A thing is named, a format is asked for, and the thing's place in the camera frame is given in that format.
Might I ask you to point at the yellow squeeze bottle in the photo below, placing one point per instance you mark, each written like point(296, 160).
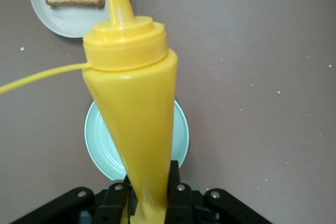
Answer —
point(136, 103)

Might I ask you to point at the mint green plate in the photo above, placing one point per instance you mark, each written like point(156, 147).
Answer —
point(181, 134)

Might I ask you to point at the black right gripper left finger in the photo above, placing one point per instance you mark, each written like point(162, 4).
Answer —
point(110, 208)

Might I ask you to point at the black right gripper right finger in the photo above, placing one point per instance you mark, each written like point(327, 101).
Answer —
point(189, 208)

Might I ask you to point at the beige plate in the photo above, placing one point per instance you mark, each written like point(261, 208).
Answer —
point(71, 22)

